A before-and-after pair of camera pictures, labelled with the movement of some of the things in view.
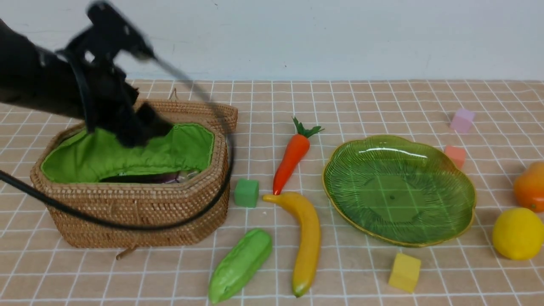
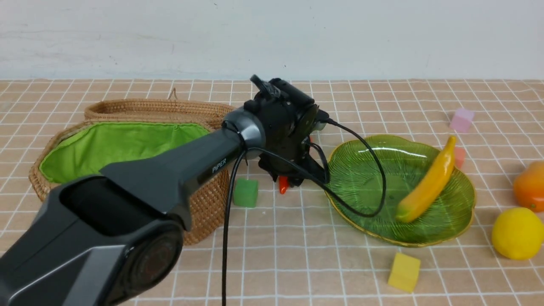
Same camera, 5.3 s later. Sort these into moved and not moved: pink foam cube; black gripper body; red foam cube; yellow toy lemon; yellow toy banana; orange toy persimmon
Moved: black gripper body; yellow toy banana
Not moved: red foam cube; yellow toy lemon; orange toy persimmon; pink foam cube
